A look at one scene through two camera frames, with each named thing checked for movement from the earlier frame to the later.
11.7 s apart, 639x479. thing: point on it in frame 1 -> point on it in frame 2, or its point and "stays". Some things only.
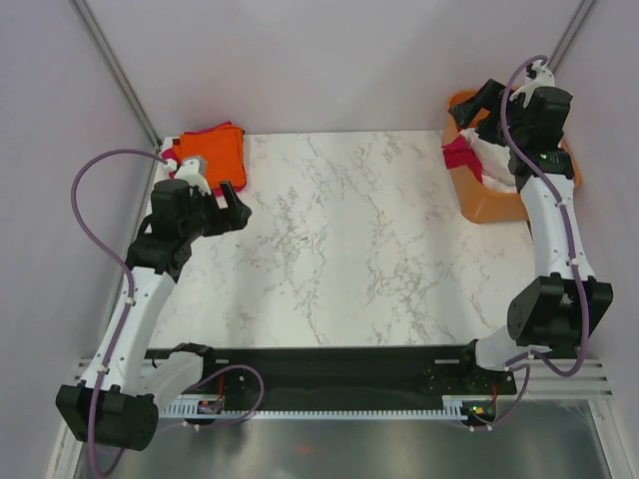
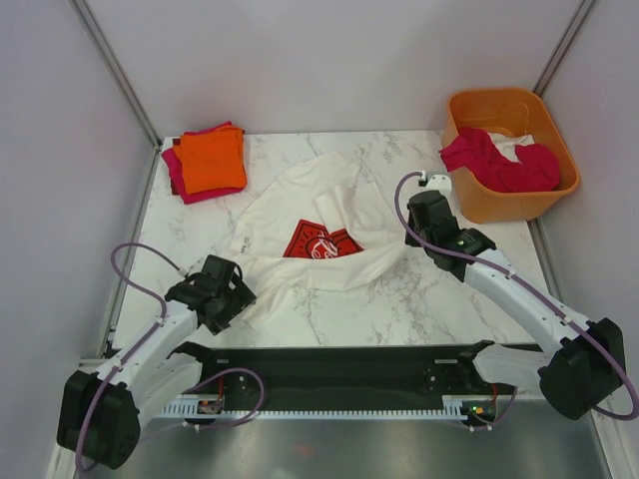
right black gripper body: x=492 y=128 -> x=418 y=233
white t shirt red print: x=494 y=162 -> x=319 y=223
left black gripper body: x=206 y=213 -> x=214 y=323
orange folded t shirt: x=223 y=149 stays
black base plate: x=401 y=371 stays
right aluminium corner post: x=571 y=34 stays
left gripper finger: x=236 y=216 -> x=241 y=297
